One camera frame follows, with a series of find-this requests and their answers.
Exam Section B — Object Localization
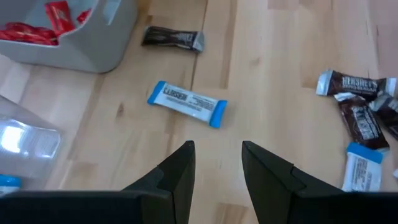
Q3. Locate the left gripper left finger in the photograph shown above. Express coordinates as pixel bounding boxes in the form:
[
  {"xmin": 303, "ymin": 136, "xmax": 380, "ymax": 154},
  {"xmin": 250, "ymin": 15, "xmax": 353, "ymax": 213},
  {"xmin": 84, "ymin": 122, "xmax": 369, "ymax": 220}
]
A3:
[{"xmin": 0, "ymin": 139, "xmax": 197, "ymax": 224}]

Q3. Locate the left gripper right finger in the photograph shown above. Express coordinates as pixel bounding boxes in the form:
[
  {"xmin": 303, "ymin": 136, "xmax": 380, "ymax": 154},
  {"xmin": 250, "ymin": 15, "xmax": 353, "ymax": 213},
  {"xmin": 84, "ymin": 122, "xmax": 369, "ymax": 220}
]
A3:
[{"xmin": 241, "ymin": 140, "xmax": 398, "ymax": 224}]

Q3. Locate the blue white Hershey's bar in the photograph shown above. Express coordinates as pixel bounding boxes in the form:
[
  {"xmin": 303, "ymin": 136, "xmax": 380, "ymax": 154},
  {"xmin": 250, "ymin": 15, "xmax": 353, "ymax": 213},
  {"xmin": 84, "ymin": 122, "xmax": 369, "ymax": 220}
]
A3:
[
  {"xmin": 146, "ymin": 80, "xmax": 228, "ymax": 129},
  {"xmin": 341, "ymin": 142, "xmax": 386, "ymax": 193},
  {"xmin": 0, "ymin": 174, "xmax": 22, "ymax": 196}
]

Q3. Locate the brown Hershey's chocolate bar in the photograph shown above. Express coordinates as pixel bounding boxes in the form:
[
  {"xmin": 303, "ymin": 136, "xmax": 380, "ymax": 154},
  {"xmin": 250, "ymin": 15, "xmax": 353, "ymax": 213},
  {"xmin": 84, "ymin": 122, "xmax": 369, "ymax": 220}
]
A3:
[
  {"xmin": 141, "ymin": 25, "xmax": 205, "ymax": 54},
  {"xmin": 334, "ymin": 92, "xmax": 391, "ymax": 152},
  {"xmin": 368, "ymin": 93, "xmax": 398, "ymax": 141},
  {"xmin": 315, "ymin": 68, "xmax": 398, "ymax": 100}
]

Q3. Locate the red Kit Kat bar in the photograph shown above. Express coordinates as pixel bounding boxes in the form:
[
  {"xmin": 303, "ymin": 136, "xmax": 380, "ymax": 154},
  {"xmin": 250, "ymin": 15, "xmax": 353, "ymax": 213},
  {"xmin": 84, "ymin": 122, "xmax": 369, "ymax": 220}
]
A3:
[
  {"xmin": 76, "ymin": 8, "xmax": 93, "ymax": 25},
  {"xmin": 44, "ymin": 0, "xmax": 76, "ymax": 37},
  {"xmin": 0, "ymin": 30, "xmax": 59, "ymax": 47},
  {"xmin": 0, "ymin": 21, "xmax": 57, "ymax": 40}
]

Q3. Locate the clear plastic bin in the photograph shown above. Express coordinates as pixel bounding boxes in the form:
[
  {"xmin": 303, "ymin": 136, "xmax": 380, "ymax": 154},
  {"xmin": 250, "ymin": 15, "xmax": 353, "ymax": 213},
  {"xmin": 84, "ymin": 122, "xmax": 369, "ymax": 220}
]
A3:
[{"xmin": 0, "ymin": 95, "xmax": 63, "ymax": 190}]

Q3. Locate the grey plastic basket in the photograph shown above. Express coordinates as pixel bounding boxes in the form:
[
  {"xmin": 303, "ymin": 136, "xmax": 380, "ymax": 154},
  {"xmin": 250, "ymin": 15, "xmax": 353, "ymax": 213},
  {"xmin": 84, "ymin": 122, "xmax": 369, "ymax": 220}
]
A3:
[{"xmin": 0, "ymin": 0, "xmax": 139, "ymax": 74}]

